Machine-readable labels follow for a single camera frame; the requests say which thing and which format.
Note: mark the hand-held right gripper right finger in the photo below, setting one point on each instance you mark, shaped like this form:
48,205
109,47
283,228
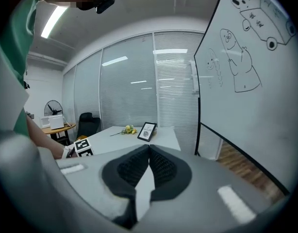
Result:
207,190

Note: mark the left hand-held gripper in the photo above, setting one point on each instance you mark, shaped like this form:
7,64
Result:
83,148

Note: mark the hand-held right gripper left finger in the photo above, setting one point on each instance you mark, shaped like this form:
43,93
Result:
90,178

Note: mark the person's left forearm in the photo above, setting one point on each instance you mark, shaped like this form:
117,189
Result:
42,137

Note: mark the black office chair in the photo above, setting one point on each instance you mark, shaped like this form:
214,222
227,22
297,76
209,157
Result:
88,125

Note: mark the round wooden side table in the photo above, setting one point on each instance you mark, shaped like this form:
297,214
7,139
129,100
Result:
70,126

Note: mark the white closed box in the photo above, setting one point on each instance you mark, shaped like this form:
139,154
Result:
56,122

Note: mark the white open box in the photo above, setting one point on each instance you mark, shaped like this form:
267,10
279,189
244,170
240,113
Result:
44,122

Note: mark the yellow artificial flower sprig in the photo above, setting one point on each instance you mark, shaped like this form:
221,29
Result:
128,129

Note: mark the black standing fan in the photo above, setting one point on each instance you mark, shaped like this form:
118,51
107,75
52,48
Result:
53,109

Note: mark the black framed leaf picture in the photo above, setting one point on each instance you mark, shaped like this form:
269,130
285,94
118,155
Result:
146,132

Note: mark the whiteboard on black stand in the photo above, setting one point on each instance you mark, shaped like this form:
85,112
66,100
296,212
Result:
248,130

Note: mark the ceiling light panel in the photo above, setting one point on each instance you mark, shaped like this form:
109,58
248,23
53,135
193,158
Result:
53,22

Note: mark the green shirt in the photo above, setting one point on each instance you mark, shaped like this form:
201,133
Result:
15,33

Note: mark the person's face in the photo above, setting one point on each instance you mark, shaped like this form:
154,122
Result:
76,2

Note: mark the black head-mounted camera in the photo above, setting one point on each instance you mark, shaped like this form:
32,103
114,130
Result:
105,4

